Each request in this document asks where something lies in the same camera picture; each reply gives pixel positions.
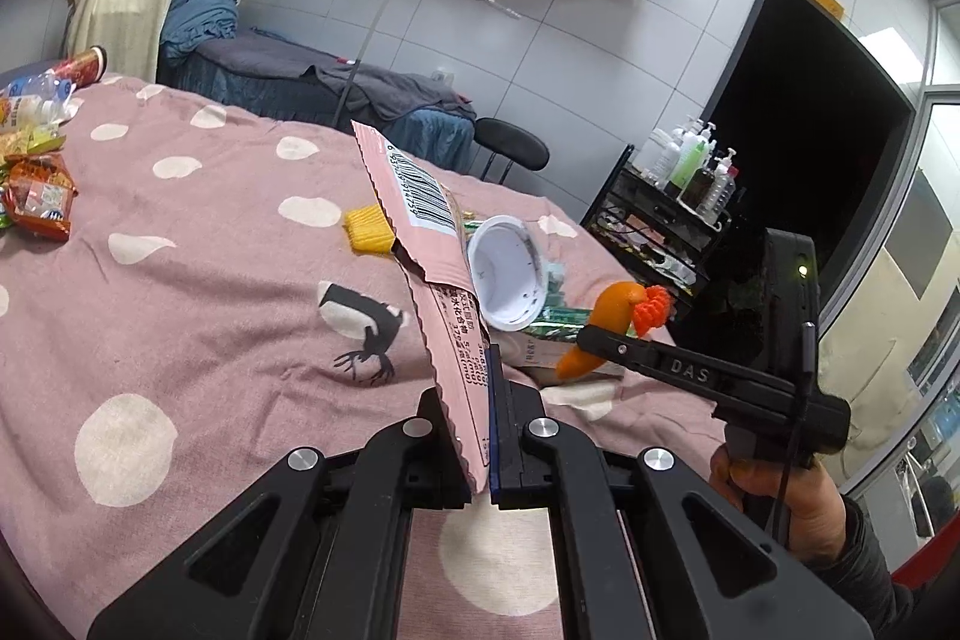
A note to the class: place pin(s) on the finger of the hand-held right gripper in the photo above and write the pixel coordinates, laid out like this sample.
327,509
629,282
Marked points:
675,362

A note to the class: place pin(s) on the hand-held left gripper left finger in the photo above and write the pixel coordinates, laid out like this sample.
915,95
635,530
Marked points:
429,452

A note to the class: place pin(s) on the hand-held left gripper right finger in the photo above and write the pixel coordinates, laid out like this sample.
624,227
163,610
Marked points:
493,430

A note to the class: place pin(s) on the red foam net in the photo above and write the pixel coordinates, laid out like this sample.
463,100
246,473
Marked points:
654,310

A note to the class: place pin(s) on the orange toy carrot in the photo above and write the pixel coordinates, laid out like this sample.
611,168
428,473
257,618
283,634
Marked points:
611,306

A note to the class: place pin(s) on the pink snack wrapper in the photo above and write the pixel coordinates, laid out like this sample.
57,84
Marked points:
442,310

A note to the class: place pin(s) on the person's right forearm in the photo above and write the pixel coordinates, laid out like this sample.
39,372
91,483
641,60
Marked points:
862,580

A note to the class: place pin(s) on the person's right hand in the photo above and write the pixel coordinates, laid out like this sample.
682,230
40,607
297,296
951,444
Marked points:
814,512

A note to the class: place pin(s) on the green striped wrapper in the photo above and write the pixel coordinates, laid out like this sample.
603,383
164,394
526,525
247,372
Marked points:
562,319

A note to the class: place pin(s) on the black mesh trolley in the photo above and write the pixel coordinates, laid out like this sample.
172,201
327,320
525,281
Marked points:
637,212

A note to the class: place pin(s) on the dark pump bottle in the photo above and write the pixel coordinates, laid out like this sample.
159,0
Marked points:
701,184

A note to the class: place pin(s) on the green pump bottle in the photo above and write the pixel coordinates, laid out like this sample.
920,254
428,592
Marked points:
690,164

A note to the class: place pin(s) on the white squat pump bottle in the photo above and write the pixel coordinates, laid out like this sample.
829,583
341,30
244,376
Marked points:
652,156

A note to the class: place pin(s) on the pink polka-dot blanket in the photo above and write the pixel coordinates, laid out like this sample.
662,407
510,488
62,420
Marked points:
225,310

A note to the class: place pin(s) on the black stool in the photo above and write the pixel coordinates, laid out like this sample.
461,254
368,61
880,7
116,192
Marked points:
510,141

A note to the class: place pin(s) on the grey blanket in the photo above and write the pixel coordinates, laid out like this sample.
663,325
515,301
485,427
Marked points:
397,89

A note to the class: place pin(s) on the massage bed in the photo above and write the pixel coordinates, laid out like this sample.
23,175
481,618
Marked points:
262,78

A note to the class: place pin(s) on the white curved lamp pole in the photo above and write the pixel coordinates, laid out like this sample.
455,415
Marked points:
375,33

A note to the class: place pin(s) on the orange snack packet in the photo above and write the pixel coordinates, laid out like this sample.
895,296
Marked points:
41,197

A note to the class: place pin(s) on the blue crumpled cloth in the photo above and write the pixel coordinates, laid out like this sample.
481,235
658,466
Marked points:
199,10

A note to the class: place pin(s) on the yellow-green snack packet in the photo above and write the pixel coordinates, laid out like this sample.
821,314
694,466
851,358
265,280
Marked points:
30,141

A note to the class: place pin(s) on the red chips can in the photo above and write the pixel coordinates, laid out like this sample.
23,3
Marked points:
81,66

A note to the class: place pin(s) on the clear plastic bottle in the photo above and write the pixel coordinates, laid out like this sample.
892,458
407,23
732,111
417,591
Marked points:
34,100

